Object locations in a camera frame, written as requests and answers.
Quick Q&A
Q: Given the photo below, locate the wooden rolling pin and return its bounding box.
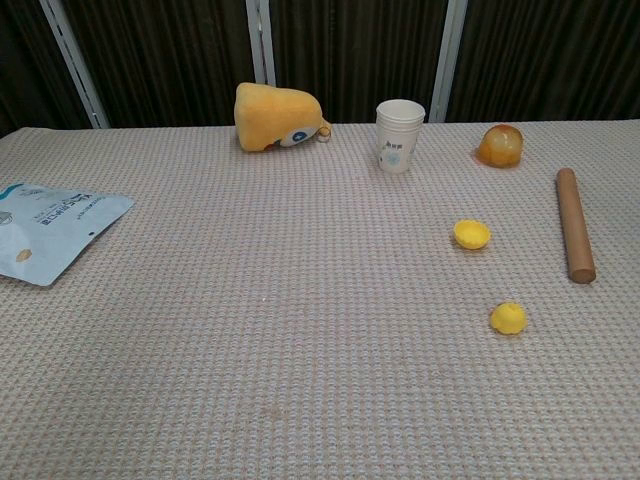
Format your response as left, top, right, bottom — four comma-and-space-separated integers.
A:
555, 167, 597, 285

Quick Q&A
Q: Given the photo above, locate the white paper cup stack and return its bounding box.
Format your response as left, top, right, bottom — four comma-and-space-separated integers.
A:
375, 98, 427, 175

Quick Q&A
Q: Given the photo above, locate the yellow round object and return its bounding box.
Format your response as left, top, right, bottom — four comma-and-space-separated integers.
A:
488, 301, 528, 336

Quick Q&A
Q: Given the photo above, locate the beige woven tablecloth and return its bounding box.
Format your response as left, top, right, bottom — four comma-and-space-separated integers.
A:
0, 119, 640, 480

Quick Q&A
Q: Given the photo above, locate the yellow bowl-shaped half shell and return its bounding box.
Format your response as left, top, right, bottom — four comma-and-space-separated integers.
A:
452, 218, 493, 251

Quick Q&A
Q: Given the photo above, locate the yellow plush toy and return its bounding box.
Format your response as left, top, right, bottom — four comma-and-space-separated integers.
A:
234, 81, 333, 153

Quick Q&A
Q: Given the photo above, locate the orange fruit jelly cup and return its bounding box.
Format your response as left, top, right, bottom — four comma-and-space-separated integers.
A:
475, 123, 526, 168

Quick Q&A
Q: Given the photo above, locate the dark ribbed backdrop curtain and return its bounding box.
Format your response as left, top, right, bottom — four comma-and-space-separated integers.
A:
0, 0, 640, 137

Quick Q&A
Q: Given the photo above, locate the blue white mask package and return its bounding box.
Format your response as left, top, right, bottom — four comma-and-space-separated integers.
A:
0, 182, 136, 288

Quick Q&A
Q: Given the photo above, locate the white metal frame post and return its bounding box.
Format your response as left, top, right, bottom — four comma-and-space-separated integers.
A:
38, 0, 111, 129
245, 0, 278, 88
428, 0, 469, 124

